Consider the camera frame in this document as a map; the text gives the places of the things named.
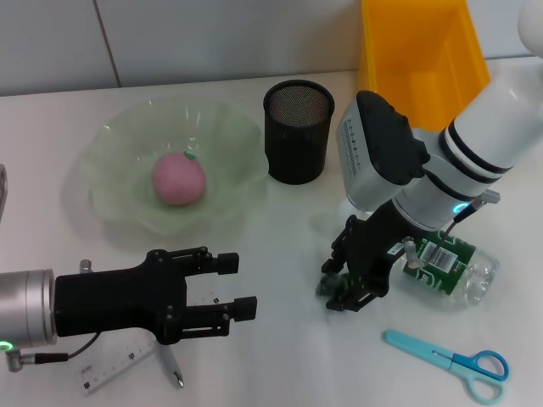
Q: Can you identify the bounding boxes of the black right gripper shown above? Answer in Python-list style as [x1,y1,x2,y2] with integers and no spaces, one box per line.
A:
[320,198,426,314]

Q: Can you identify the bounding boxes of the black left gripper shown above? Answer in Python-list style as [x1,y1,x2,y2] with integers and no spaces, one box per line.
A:
[53,245,259,345]

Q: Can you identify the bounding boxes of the green plastic wrapper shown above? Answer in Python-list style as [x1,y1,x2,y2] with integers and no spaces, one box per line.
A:
[314,270,353,298]

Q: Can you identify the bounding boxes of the clear water bottle green label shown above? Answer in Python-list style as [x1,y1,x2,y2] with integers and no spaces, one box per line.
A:
[339,197,501,309]

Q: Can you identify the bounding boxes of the pink peach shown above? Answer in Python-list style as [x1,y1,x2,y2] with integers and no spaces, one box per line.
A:
[151,151,209,207]

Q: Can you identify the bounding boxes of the blue scissors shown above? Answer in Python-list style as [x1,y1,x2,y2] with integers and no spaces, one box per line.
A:
[383,329,510,404]

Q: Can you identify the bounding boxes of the grey ballpoint pen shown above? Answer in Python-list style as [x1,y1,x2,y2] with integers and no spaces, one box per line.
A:
[155,342,186,389]

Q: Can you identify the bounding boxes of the green glass fruit plate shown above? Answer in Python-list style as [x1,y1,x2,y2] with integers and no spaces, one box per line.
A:
[80,98,272,235]

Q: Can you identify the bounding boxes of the black mesh pen holder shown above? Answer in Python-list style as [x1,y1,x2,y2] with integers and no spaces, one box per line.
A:
[262,80,336,186]

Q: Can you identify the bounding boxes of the white plastic ruler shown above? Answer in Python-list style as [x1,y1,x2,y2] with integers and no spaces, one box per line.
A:
[75,290,222,396]

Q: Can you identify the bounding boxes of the yellow plastic bin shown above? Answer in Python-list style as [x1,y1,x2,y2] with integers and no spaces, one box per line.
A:
[358,0,493,131]

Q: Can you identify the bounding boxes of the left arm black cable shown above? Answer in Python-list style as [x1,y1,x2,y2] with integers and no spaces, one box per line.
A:
[3,259,103,373]

